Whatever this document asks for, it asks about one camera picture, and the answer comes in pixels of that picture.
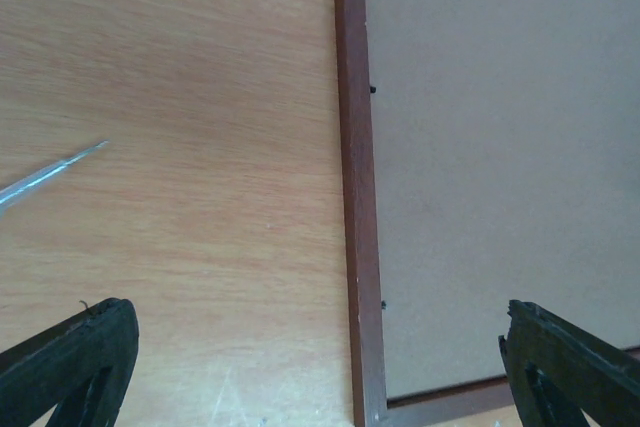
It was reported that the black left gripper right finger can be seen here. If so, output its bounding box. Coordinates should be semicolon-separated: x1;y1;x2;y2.
499;300;639;426

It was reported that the brown wooden picture frame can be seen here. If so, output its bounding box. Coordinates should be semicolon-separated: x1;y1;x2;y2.
331;0;640;427

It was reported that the clear handle screwdriver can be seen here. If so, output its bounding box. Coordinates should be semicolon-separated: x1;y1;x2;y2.
0;139;109;214

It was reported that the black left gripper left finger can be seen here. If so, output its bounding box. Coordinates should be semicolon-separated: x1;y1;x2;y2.
1;298;139;426

